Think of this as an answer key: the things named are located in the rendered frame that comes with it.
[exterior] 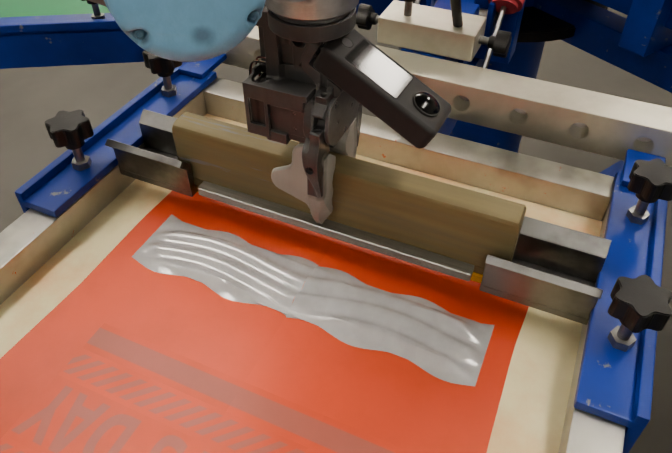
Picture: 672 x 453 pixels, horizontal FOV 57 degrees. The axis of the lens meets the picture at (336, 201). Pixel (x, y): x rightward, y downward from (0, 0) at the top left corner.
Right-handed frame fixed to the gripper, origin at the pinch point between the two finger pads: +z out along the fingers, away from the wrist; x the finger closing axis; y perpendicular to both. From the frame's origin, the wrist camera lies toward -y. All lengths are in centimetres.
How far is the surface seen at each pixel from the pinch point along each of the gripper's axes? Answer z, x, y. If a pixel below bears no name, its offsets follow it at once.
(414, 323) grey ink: 4.5, 7.6, -11.3
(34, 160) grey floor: 101, -77, 157
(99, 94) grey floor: 101, -123, 166
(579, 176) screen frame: 1.9, -16.5, -21.7
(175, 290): 5.3, 12.9, 11.3
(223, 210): 5.3, 1.2, 13.2
